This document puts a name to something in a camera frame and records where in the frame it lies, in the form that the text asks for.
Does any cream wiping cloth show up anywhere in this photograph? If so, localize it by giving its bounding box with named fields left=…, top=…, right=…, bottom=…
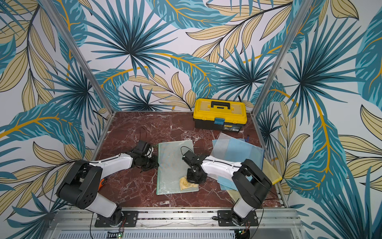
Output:
left=180, top=177, right=199, bottom=191

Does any white blue-edged mesh document bag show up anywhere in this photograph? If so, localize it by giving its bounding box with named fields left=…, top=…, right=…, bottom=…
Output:
left=211, top=132, right=236, bottom=161

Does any light blue mesh document bag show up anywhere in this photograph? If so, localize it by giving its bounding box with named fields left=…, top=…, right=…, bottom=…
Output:
left=216, top=137, right=266, bottom=192

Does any yellow mesh document bag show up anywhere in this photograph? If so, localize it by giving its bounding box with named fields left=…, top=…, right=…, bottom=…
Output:
left=225, top=158, right=283, bottom=202

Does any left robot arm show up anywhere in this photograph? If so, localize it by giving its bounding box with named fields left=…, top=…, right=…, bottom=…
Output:
left=56, top=152, right=159, bottom=218

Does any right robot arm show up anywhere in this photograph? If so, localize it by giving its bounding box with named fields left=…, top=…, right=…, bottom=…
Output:
left=182, top=151, right=273, bottom=221

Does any green-edged mesh document bag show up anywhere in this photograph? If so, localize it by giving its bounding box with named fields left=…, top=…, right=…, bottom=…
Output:
left=156, top=140, right=199, bottom=195

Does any orange screwdriver left side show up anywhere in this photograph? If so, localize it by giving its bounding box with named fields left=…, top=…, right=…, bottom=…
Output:
left=98, top=178, right=107, bottom=189

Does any yellow black toolbox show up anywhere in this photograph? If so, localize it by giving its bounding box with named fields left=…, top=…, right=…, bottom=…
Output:
left=193, top=99, right=247, bottom=132

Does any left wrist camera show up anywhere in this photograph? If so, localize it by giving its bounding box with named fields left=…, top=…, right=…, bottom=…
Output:
left=127, top=140, right=154, bottom=158

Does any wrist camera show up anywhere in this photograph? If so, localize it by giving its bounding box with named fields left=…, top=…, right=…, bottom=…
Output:
left=182, top=150, right=207, bottom=167
left=127, top=140, right=154, bottom=158

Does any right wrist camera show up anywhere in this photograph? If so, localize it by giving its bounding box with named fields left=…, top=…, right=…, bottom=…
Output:
left=182, top=150, right=207, bottom=167

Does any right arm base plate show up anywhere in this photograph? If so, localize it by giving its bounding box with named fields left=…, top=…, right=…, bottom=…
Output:
left=215, top=210, right=260, bottom=227

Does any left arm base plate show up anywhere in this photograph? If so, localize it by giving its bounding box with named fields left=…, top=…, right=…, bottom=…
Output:
left=94, top=211, right=138, bottom=228

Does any aluminium front rail frame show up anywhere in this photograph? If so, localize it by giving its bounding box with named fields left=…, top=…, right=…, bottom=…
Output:
left=44, top=207, right=308, bottom=239

